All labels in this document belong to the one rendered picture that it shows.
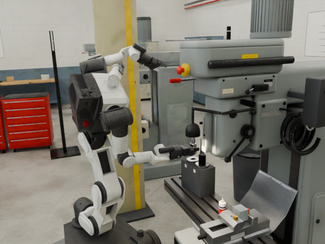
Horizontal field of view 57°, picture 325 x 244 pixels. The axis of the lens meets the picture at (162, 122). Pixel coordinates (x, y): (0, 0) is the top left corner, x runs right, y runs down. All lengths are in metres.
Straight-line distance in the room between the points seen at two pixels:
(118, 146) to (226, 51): 0.75
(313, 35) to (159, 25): 5.79
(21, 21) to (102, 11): 7.36
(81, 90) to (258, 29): 0.94
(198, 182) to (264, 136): 0.57
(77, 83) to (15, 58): 8.66
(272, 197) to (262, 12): 1.03
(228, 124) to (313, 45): 5.44
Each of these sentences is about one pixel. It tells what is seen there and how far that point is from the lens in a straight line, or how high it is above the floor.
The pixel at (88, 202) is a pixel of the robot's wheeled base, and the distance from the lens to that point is 2.36.
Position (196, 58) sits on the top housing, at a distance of 1.34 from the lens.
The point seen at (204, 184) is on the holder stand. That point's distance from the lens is 1.95.
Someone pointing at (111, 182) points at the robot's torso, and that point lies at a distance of 1.92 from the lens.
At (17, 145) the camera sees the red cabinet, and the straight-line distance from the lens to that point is 6.07.
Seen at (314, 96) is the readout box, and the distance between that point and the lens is 1.42.
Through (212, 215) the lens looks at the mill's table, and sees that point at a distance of 1.81.
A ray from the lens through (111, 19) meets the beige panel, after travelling 3.07.
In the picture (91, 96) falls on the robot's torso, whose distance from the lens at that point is 1.60.
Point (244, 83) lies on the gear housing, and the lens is 1.45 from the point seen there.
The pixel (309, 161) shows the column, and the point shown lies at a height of 1.26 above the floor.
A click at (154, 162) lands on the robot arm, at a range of 1.84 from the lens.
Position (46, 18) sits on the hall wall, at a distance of 10.30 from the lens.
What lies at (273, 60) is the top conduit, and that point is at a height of 1.79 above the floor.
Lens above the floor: 1.89
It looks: 15 degrees down
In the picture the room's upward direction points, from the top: 2 degrees counter-clockwise
